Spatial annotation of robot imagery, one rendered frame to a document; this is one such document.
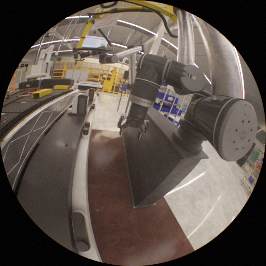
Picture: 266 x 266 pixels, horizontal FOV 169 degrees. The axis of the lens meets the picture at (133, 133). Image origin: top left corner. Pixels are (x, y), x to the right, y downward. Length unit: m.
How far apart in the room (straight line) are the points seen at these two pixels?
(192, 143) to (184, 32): 0.67
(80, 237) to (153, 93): 0.47
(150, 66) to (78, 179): 0.45
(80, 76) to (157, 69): 9.62
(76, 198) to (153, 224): 1.06
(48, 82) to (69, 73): 9.02
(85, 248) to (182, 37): 0.86
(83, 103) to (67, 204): 0.53
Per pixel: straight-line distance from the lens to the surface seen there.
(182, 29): 0.70
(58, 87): 0.98
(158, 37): 5.19
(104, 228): 1.11
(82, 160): 0.37
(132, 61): 1.86
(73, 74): 10.09
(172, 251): 1.41
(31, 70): 7.11
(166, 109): 2.78
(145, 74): 0.34
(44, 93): 0.66
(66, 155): 0.33
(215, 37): 0.42
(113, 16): 1.28
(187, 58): 0.56
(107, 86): 10.38
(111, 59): 1.17
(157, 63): 0.35
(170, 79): 0.35
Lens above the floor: 1.11
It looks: 27 degrees down
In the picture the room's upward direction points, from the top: 18 degrees clockwise
